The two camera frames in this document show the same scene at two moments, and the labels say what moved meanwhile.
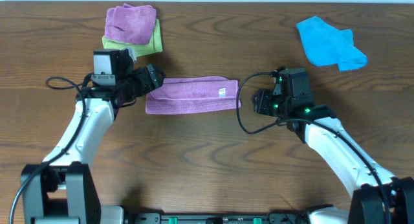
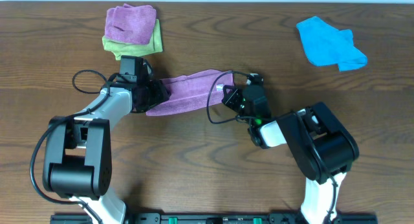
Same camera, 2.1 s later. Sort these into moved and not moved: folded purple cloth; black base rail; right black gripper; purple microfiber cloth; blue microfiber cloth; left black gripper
Moved: left black gripper; right black gripper; purple microfiber cloth
Not moved: black base rail; folded purple cloth; blue microfiber cloth
